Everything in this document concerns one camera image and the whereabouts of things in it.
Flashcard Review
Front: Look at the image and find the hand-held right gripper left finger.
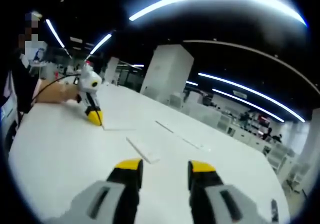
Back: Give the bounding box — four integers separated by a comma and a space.
46, 158, 144, 224

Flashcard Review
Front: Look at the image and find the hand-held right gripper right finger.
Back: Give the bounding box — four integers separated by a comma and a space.
188, 160, 271, 224

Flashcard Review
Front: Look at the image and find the long white socket holder cover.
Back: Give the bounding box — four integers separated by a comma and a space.
154, 120, 211, 151

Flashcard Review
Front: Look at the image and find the person's left hand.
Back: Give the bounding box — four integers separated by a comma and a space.
59, 83, 83, 105

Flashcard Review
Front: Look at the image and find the narrow ceiling light strip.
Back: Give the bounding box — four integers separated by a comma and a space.
45, 19, 66, 48
89, 33, 113, 55

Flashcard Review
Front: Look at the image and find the white office chair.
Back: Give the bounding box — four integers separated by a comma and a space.
267, 143, 289, 172

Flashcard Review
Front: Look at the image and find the short ceiling light strip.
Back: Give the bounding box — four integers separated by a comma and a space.
212, 88, 286, 123

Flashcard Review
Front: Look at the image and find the ceiling air vent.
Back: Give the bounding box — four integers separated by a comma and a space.
232, 90, 248, 99

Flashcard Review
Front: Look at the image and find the long ceiling light strip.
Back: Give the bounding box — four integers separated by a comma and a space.
198, 72, 306, 123

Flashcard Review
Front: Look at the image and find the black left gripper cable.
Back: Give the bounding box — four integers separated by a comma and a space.
31, 75, 81, 102

